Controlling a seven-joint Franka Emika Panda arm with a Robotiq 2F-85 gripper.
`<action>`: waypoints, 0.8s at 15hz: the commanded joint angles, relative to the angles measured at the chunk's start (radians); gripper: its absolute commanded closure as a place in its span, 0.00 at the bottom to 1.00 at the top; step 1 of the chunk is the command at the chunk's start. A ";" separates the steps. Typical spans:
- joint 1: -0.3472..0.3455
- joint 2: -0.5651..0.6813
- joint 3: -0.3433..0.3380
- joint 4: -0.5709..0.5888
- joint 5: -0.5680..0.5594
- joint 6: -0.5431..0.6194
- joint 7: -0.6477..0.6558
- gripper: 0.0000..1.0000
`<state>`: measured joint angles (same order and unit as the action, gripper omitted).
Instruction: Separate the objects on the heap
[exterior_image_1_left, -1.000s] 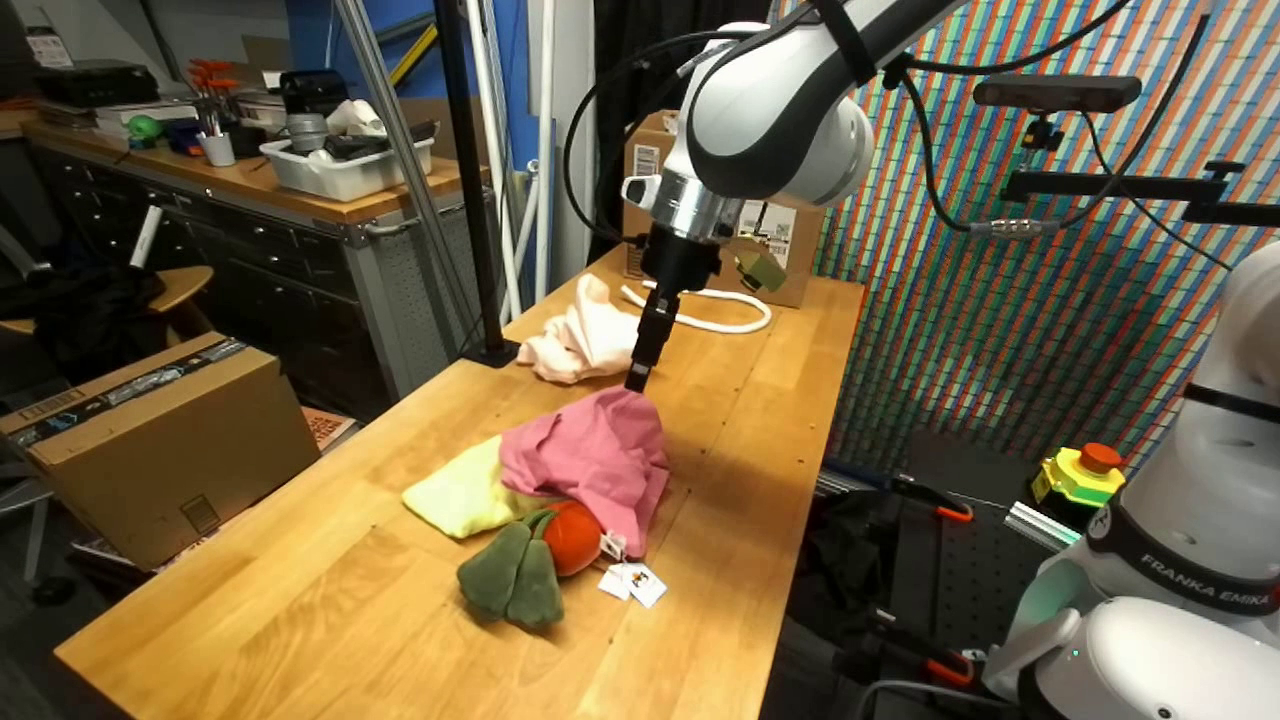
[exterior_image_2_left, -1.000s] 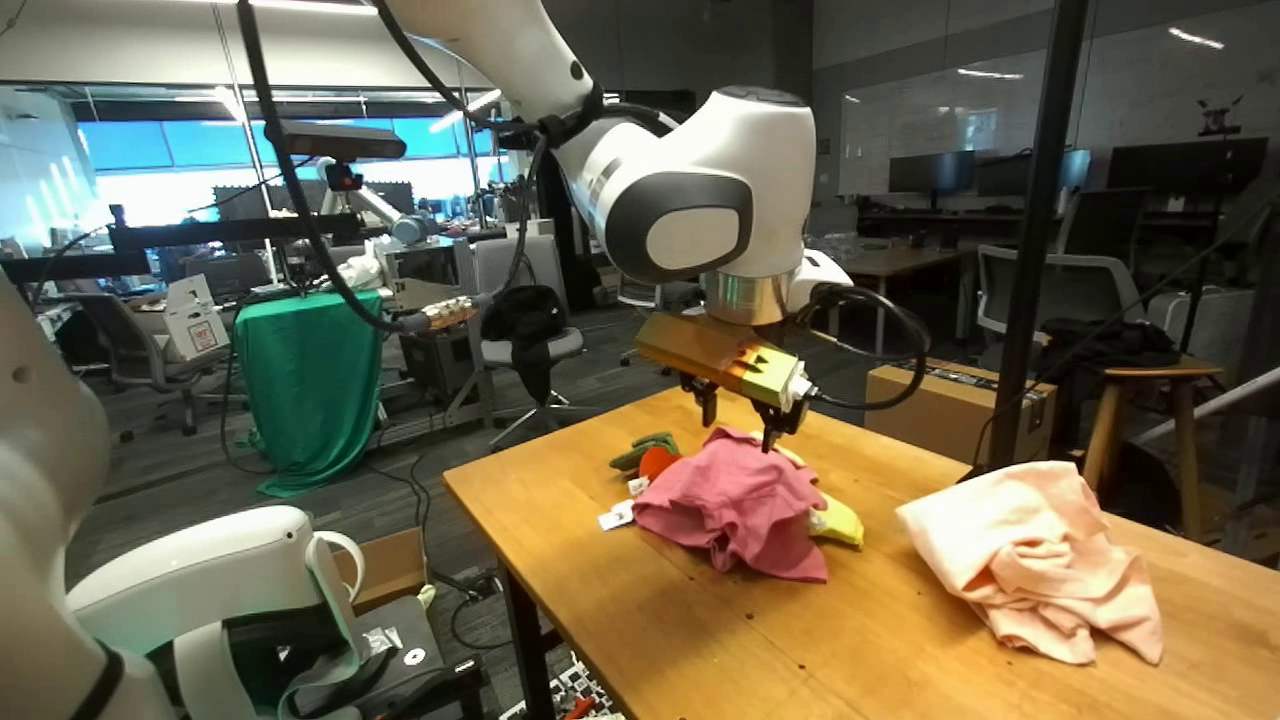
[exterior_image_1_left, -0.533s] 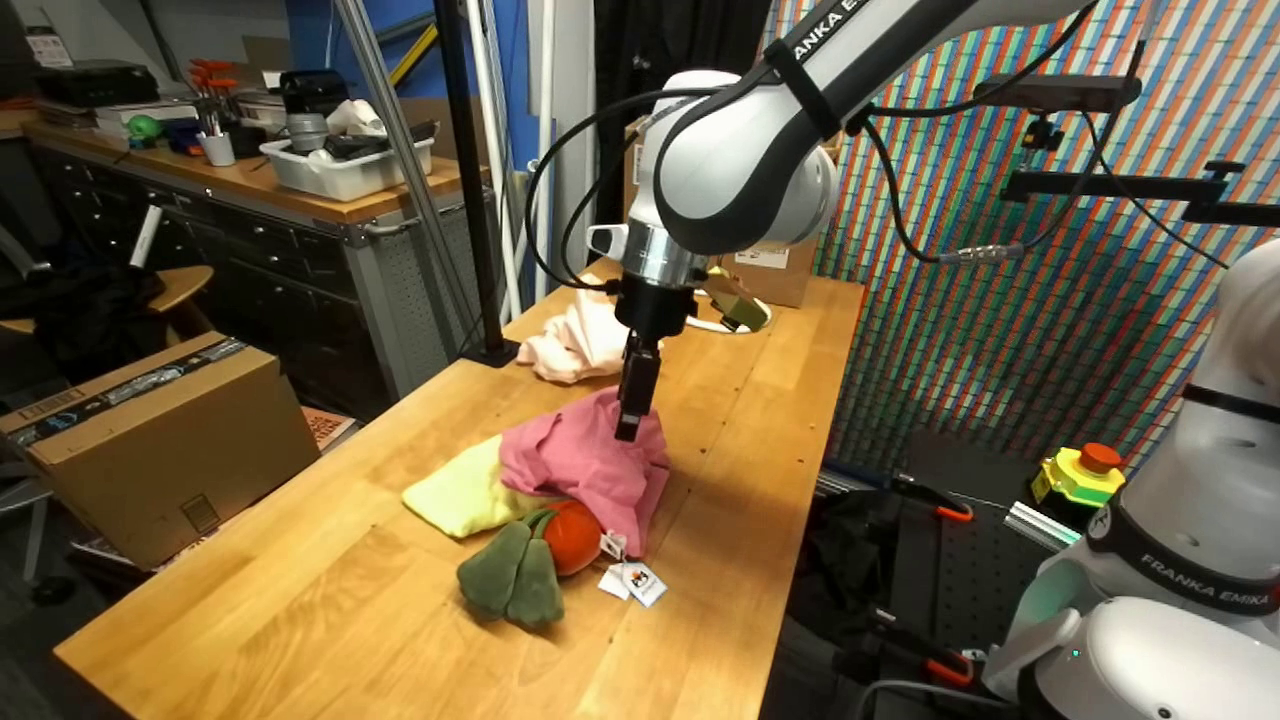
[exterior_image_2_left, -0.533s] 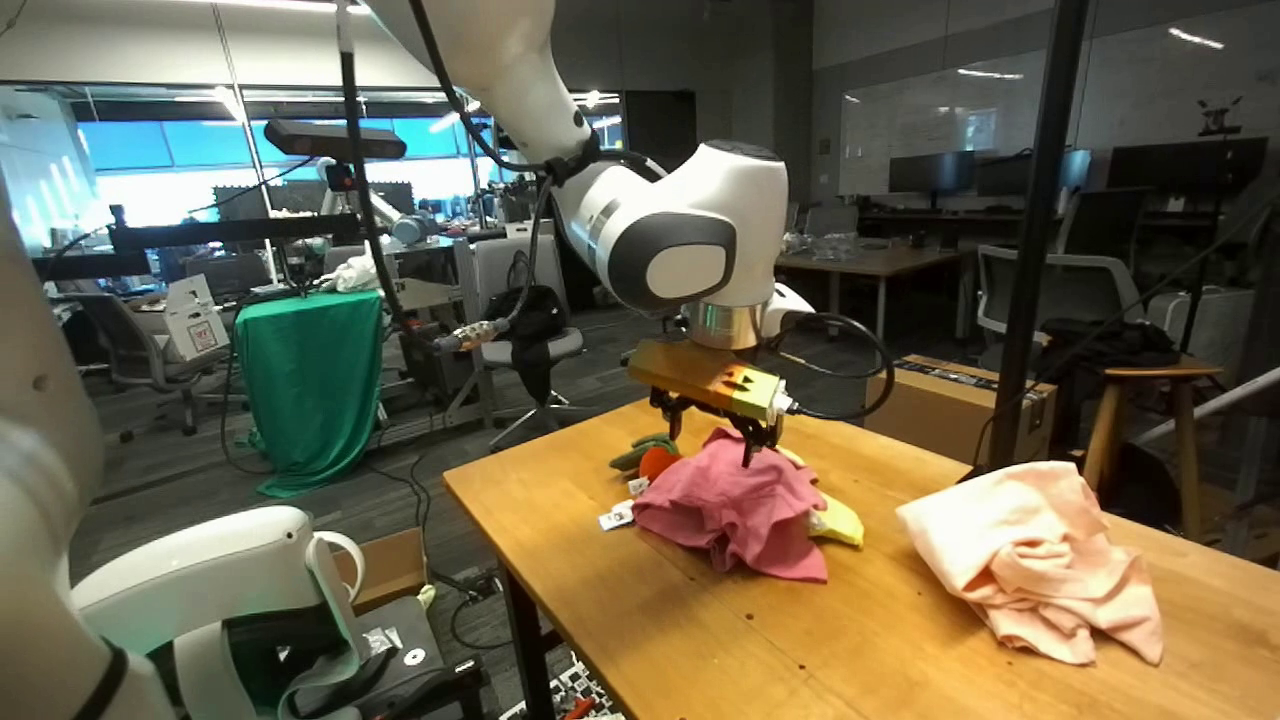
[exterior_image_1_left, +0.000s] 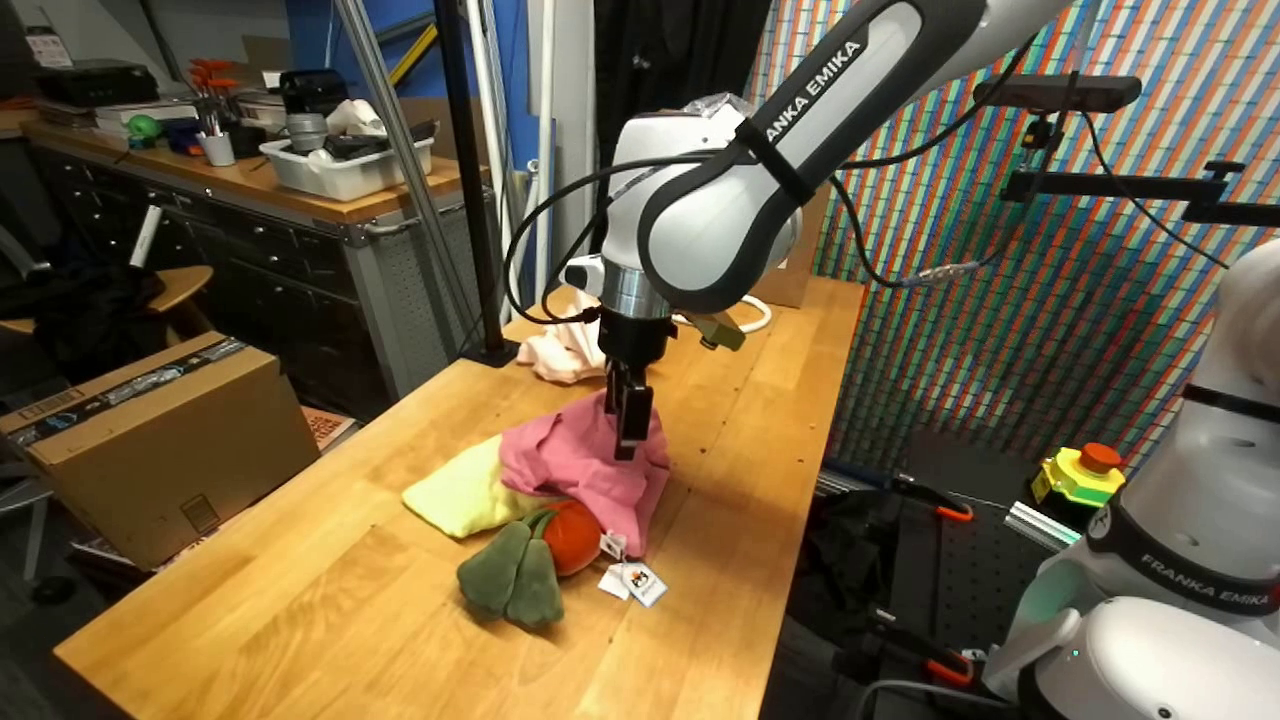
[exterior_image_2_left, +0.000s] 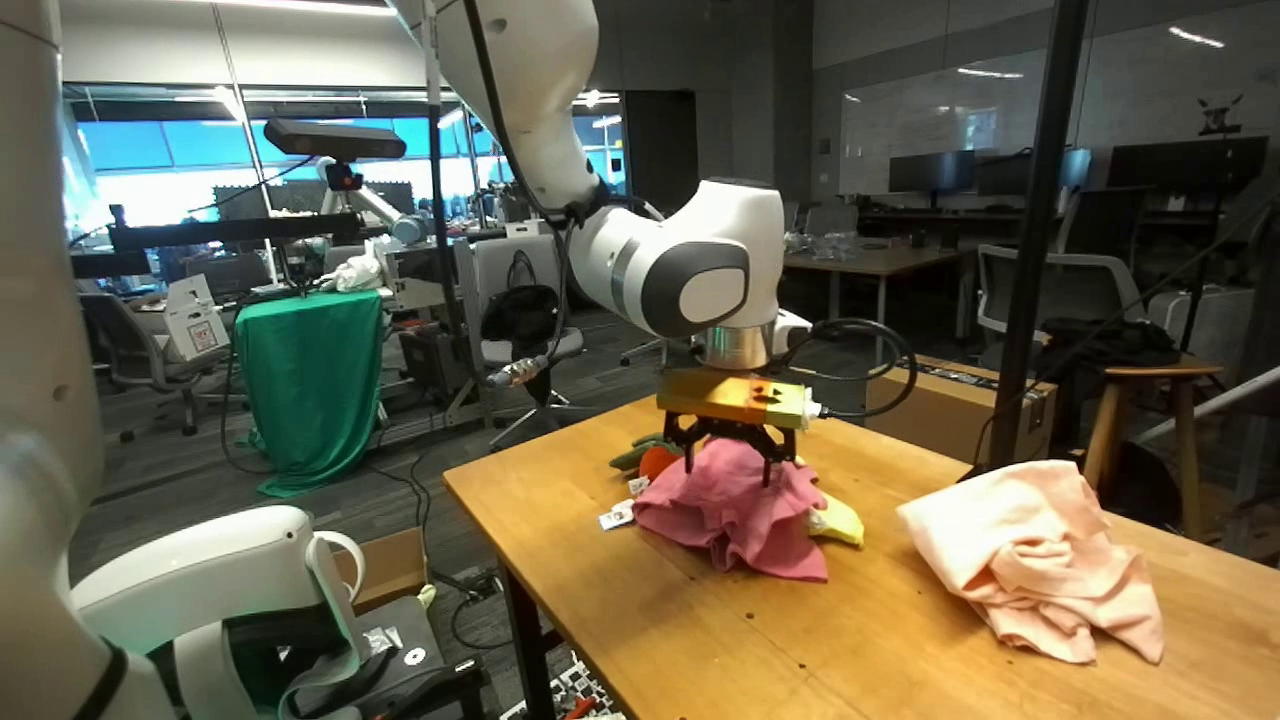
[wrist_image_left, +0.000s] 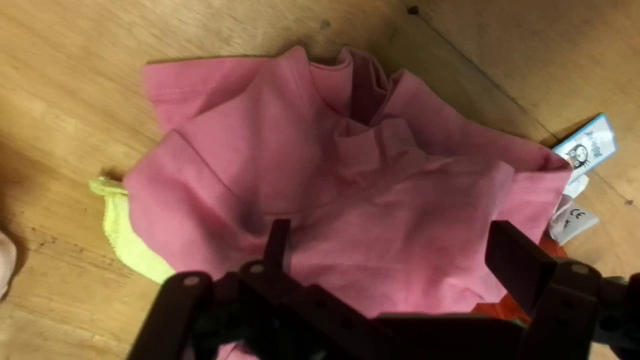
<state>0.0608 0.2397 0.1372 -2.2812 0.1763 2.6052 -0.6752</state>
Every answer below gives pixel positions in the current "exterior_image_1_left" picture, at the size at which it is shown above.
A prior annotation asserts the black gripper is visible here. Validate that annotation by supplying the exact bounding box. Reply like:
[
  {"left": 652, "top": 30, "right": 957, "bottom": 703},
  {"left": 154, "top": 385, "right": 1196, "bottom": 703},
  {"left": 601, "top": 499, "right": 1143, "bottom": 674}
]
[{"left": 601, "top": 313, "right": 673, "bottom": 465}]

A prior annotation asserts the pink cloth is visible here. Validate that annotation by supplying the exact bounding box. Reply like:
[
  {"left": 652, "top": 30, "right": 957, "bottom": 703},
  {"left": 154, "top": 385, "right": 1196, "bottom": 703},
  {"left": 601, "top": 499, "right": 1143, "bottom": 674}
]
[{"left": 497, "top": 391, "right": 675, "bottom": 559}]

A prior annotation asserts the peach cloth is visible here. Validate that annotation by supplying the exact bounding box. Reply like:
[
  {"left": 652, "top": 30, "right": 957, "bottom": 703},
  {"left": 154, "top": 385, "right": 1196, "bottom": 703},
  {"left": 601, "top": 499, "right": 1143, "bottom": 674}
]
[{"left": 512, "top": 317, "right": 612, "bottom": 386}]

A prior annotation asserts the white rope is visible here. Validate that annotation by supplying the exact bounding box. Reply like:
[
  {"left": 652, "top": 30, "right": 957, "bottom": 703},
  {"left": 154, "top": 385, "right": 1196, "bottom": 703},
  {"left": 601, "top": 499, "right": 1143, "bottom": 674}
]
[{"left": 555, "top": 255, "right": 780, "bottom": 341}]

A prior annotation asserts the yellow cloth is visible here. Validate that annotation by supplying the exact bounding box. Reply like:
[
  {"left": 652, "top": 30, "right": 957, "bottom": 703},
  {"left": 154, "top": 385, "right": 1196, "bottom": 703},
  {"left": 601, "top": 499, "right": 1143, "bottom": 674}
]
[{"left": 395, "top": 433, "right": 515, "bottom": 544}]

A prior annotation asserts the white paper tag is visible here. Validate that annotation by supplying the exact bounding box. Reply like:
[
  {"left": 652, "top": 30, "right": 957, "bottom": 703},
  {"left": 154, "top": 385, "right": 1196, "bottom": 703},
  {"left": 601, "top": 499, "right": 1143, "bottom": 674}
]
[{"left": 595, "top": 557, "right": 673, "bottom": 610}]

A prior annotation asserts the orange plush with green leaves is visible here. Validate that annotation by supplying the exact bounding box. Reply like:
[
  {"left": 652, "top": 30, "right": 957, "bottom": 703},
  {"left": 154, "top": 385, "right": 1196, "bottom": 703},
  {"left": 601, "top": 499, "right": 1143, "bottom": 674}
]
[{"left": 452, "top": 495, "right": 607, "bottom": 637}]

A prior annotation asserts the cardboard box with labels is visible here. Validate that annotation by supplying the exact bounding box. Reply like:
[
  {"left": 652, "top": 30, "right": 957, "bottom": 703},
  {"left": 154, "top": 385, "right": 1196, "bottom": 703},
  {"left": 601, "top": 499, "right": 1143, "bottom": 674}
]
[{"left": 763, "top": 185, "right": 830, "bottom": 313}]

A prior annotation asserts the black metal pole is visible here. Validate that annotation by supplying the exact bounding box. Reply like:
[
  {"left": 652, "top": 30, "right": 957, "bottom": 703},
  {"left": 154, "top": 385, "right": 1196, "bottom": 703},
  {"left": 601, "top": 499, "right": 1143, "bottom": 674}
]
[{"left": 431, "top": 0, "right": 527, "bottom": 372}]

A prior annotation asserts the wooden top workbench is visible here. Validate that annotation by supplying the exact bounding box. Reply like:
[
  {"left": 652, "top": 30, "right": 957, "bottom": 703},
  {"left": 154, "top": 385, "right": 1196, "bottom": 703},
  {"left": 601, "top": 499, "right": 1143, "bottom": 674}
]
[{"left": 0, "top": 98, "right": 482, "bottom": 415}]

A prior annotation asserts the silver tripod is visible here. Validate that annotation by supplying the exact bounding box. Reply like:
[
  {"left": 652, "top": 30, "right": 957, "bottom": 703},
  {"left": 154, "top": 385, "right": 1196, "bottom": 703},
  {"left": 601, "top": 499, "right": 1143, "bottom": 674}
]
[{"left": 330, "top": 0, "right": 555, "bottom": 350}]

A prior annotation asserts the white plastic bin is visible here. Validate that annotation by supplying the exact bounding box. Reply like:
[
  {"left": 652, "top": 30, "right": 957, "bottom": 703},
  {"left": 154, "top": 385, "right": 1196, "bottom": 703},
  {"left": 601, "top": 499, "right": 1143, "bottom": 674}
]
[{"left": 257, "top": 131, "right": 435, "bottom": 205}]

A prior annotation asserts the black cup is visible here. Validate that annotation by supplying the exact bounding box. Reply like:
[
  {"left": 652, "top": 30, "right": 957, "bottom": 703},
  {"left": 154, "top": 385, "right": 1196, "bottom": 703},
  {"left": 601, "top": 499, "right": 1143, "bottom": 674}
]
[{"left": 276, "top": 69, "right": 353, "bottom": 121}]

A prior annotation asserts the yellow emergency stop button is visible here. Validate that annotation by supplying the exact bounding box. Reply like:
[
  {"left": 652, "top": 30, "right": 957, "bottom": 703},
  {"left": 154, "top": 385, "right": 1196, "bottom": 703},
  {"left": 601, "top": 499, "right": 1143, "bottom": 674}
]
[{"left": 1033, "top": 438, "right": 1131, "bottom": 513}]

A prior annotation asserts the wooden stool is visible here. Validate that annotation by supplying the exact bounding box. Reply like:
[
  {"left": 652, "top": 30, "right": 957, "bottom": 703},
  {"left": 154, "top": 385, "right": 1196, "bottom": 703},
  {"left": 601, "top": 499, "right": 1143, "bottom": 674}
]
[{"left": 0, "top": 258, "right": 215, "bottom": 350}]

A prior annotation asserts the large cardboard box black tape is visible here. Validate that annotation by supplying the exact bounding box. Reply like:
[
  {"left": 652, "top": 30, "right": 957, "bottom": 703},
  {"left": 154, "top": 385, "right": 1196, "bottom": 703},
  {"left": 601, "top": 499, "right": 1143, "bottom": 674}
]
[{"left": 0, "top": 330, "right": 322, "bottom": 576}]

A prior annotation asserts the white cup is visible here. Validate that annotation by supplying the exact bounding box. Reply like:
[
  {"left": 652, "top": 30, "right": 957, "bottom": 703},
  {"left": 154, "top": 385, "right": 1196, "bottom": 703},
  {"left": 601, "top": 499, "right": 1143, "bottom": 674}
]
[{"left": 194, "top": 127, "right": 239, "bottom": 171}]

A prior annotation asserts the blue board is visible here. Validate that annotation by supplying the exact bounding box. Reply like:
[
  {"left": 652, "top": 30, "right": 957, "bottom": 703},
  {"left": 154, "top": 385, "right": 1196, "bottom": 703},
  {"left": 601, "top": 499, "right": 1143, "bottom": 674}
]
[{"left": 280, "top": 0, "right": 544, "bottom": 171}]

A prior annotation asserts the orange tool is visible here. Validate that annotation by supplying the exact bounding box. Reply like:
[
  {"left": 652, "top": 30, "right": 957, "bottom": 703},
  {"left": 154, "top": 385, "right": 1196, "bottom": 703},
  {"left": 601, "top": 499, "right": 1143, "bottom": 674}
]
[{"left": 184, "top": 54, "right": 257, "bottom": 94}]

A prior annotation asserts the black backpack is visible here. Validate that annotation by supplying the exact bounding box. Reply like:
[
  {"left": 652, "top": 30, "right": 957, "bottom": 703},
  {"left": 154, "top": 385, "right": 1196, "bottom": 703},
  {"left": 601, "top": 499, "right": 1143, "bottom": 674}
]
[{"left": 23, "top": 255, "right": 171, "bottom": 391}]

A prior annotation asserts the black box device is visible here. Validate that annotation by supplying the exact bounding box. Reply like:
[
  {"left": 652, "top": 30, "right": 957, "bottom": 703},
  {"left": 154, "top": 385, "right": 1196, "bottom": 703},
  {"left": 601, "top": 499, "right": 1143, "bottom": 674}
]
[{"left": 32, "top": 61, "right": 159, "bottom": 111}]

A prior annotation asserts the black clamp orange handle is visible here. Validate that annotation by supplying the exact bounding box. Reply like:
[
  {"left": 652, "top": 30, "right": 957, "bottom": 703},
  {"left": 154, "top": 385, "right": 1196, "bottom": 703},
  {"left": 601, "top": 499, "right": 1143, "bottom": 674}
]
[
  {"left": 864, "top": 605, "right": 982, "bottom": 691},
  {"left": 893, "top": 472, "right": 978, "bottom": 529}
]

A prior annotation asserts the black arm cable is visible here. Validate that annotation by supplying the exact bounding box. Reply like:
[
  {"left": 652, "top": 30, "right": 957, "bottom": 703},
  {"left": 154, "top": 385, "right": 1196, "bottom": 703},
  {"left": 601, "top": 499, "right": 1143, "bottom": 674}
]
[{"left": 499, "top": 24, "right": 1072, "bottom": 330}]

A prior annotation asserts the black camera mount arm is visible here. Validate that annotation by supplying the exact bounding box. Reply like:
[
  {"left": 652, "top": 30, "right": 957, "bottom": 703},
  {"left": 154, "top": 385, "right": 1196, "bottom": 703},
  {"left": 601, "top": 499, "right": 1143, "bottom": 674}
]
[{"left": 995, "top": 154, "right": 1280, "bottom": 230}]

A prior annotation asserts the black stereo camera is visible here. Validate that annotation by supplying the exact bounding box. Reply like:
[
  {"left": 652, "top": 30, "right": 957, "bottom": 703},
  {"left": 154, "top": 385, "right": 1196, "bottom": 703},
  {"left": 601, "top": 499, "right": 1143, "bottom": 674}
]
[{"left": 977, "top": 72, "right": 1147, "bottom": 111}]

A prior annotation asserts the black camera cable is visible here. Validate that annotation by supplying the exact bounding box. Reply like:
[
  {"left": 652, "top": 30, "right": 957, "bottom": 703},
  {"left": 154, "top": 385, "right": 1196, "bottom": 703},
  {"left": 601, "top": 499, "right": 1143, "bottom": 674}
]
[{"left": 1033, "top": 51, "right": 1280, "bottom": 291}]

